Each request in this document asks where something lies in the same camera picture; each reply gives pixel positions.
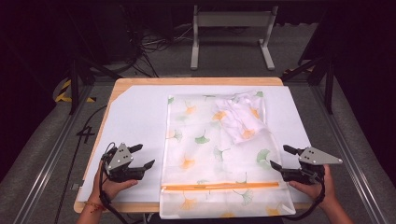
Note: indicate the yellow black hazard tape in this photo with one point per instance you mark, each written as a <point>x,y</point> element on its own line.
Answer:
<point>63,91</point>

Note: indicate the white cloth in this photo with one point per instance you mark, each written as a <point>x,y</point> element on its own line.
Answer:
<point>239,118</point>

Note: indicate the grey metal stand frame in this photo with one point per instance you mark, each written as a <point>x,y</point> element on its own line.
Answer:
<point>233,19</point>

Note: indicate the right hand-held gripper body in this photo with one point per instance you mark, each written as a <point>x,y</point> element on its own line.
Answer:
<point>314,157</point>

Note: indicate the person's left hand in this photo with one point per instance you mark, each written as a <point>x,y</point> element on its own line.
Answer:
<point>106,189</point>

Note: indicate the person's right hand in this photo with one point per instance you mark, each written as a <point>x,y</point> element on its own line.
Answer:
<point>320,191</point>

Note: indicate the translucent leaf-print storage bag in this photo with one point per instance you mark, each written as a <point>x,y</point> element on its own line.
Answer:
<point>199,155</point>

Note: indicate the white table sheet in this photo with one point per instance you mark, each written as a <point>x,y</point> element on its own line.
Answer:
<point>140,118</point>

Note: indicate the aluminium floor rail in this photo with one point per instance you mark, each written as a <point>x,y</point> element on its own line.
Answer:
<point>348,155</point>
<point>49,168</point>

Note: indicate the black metal stand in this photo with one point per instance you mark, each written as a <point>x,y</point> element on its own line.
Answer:
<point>74,84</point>
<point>328,87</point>

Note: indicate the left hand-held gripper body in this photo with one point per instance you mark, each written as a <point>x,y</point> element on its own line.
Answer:
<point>120,158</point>

